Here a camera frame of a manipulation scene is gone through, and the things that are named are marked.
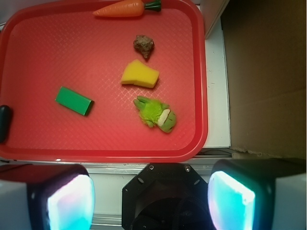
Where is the green rectangular block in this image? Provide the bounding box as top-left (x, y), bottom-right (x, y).
top-left (55, 86), bottom-right (94, 116)

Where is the yellow sponge piece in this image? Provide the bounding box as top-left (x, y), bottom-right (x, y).
top-left (120, 59), bottom-right (160, 89)

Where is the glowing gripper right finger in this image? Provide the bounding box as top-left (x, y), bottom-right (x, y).
top-left (208, 159), bottom-right (307, 230)

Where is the green plush frog toy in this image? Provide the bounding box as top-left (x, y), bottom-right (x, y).
top-left (133, 96), bottom-right (177, 133)

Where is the brown rock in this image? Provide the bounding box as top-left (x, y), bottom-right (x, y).
top-left (133, 34), bottom-right (154, 60)

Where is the red plastic tray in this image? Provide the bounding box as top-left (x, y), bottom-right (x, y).
top-left (0, 0), bottom-right (208, 162)

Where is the brown cardboard box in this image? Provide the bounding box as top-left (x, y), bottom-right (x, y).
top-left (221, 0), bottom-right (307, 158)

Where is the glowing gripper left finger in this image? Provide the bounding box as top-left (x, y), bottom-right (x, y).
top-left (0, 164), bottom-right (95, 230)

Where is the dark green toy cucumber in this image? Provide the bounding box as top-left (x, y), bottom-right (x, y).
top-left (0, 105), bottom-right (13, 143)

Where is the orange toy carrot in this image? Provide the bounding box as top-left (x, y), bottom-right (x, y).
top-left (93, 0), bottom-right (162, 17)

